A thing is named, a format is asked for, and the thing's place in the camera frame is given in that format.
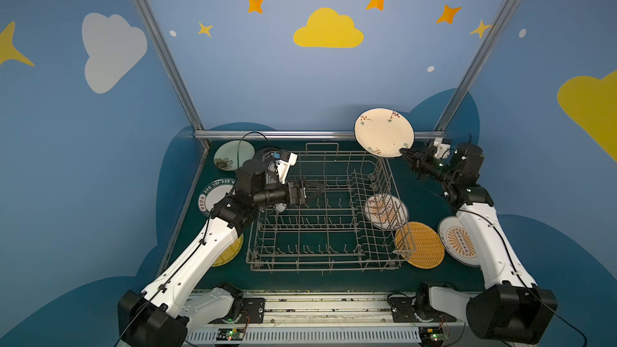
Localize green circuit board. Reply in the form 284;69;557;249
216;329;245;342
419;328;447;347

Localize aluminium rail base frame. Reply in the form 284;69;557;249
180;290;501;346

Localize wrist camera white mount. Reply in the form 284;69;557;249
432;138;452;159
271;150;297;184

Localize white plate green text rim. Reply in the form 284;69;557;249
198;178;236;218

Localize left diagonal aluminium post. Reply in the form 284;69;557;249
132;0;210;151

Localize dark black plate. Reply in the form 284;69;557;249
253;147;289;165

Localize pale green floral plate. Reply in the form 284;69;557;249
214;140;255;172

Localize white plate black emblem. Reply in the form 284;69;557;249
273;203;287;213

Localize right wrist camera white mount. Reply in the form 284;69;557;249
432;138;452;159

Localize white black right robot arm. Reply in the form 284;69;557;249
400;143;558;345

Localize grey wire dish rack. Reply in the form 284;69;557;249
246;143;406;272

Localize orange woven plate right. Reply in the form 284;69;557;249
395;222;445;269

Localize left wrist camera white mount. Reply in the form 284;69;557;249
271;150;297;184

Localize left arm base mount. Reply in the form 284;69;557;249
223;297;265;325

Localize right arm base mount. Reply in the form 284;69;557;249
387;297;457;323

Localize horizontal aluminium frame bar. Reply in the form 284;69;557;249
193;129;447;142

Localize right green circuit board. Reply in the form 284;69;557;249
419;328;447;347

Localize yellow woven plate left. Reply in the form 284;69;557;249
212;236;244;268

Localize diagonal aluminium post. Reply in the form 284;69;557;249
421;0;522;141
132;0;210;151

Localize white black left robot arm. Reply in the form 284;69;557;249
117;157;324;346

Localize cream plate floral rim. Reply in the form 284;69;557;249
353;108;416;158

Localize white orange sunburst plate right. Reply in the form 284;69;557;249
438;216;480;268

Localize right diagonal aluminium post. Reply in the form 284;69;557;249
421;0;522;141

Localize left green circuit board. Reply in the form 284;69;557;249
216;329;245;342

